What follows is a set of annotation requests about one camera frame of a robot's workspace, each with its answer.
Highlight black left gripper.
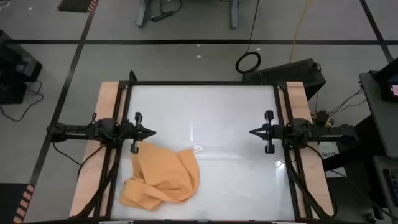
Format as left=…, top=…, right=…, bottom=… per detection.
left=123, top=111, right=157, bottom=155

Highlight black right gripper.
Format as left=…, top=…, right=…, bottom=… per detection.
left=249, top=110, right=285, bottom=155

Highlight orange towel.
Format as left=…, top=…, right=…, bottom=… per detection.
left=119, top=141, right=205, bottom=212

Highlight black yellow connector box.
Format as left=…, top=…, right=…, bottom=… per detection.
left=315, top=109, right=335, bottom=128

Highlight black computer tower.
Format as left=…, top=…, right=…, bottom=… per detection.
left=241, top=58, right=327, bottom=101

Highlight white paper sheet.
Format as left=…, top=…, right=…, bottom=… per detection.
left=317, top=142, right=347, bottom=179

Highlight black desk base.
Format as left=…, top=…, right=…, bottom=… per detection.
left=322, top=114, right=386, bottom=172

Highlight black power strip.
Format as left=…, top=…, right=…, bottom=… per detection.
left=150, top=11, right=174, bottom=22

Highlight grey desk leg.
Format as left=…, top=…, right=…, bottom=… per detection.
left=229, top=0, right=241, bottom=30
left=135, top=0, right=153, bottom=28

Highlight grey desk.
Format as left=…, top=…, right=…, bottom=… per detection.
left=359, top=70, right=398, bottom=159

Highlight black monitor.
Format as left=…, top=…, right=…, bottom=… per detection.
left=374, top=58, right=398, bottom=103

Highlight black caster wheel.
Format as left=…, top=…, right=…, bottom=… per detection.
left=366, top=212, right=384, bottom=223

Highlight black laptop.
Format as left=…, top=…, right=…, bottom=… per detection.
left=382, top=169, right=398, bottom=206

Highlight black equipment stack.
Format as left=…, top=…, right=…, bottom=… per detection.
left=0, top=29, right=44, bottom=105

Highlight black orange striped mat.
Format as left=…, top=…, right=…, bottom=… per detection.
left=57, top=0, right=100, bottom=14
left=0, top=182, right=35, bottom=224

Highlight black cable bundle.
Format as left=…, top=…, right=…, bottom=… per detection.
left=73, top=144, right=121, bottom=218
left=284, top=149, right=338, bottom=220

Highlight curved black arm cable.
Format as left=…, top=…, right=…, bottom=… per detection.
left=76, top=145, right=105, bottom=180

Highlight black metal table frame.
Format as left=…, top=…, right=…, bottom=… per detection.
left=93, top=70, right=312, bottom=224

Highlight black coiled floor cable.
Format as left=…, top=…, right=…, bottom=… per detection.
left=235, top=0, right=262, bottom=75

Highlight thin black desk cables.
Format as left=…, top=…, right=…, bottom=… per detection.
left=328, top=88, right=368, bottom=116

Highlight yellow floor cable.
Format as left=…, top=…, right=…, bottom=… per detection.
left=289, top=0, right=312, bottom=63

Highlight thin black floor cable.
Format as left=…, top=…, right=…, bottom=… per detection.
left=0, top=80, right=44, bottom=123

